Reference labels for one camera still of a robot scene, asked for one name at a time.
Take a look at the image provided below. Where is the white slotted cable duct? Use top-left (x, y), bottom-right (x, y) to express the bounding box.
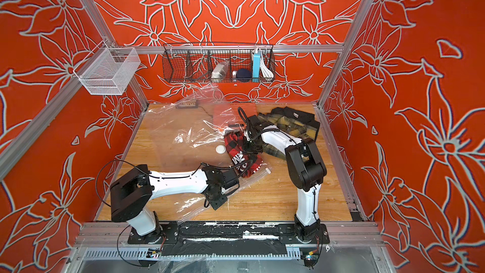
top-left (83, 247), bottom-right (301, 262)

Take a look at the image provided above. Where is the red black plaid shirt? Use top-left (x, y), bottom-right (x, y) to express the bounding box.
top-left (224, 131), bottom-right (263, 178)

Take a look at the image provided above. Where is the clear acrylic wall bin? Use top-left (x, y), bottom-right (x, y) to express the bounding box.
top-left (75, 48), bottom-right (140, 96)

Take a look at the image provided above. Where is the small black device with buttons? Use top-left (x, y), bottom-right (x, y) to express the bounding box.
top-left (176, 99), bottom-right (199, 109)

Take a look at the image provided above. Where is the yellow black plaid shirt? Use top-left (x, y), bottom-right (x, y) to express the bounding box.
top-left (258, 107), bottom-right (320, 141)

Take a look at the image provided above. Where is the white cable in basket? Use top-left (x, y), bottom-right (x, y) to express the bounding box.
top-left (259, 60), bottom-right (274, 81)

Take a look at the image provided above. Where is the dark blue round object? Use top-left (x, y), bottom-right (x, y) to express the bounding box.
top-left (236, 68), bottom-right (252, 82)

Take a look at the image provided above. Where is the grey white packet in basket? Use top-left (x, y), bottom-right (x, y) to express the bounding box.
top-left (211, 61), bottom-right (230, 83)

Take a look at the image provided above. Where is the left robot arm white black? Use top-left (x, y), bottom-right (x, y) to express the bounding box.
top-left (110, 163), bottom-right (240, 237)

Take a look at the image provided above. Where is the light blue box in basket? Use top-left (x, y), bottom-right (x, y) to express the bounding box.
top-left (251, 49), bottom-right (261, 82)

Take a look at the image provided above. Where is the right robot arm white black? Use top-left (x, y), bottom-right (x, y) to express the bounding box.
top-left (237, 107), bottom-right (327, 243)

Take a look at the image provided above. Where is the orange plastic tool case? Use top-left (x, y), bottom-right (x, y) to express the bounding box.
top-left (213, 102), bottom-right (258, 127)

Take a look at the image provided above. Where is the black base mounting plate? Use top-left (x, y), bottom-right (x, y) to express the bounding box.
top-left (128, 221), bottom-right (330, 259)

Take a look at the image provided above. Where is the black wire wall basket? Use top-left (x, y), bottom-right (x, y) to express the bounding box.
top-left (162, 42), bottom-right (276, 83)

